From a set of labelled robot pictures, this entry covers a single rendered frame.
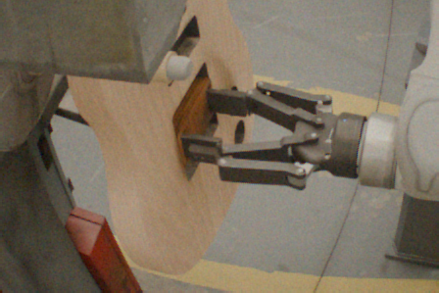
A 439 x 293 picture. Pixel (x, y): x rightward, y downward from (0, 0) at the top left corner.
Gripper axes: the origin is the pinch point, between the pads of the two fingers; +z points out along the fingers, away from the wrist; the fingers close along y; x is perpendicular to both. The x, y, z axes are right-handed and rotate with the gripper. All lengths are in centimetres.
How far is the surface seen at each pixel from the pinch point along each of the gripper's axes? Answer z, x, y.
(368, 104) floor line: 4, -101, 123
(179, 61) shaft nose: -3.6, 16.0, -8.8
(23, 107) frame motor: 19.1, 9.4, -11.7
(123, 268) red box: 34, -63, 16
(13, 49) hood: 5.3, 30.3, -25.1
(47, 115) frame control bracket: 28.0, -6.7, 3.4
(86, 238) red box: 36, -47, 10
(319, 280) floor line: 0, -106, 53
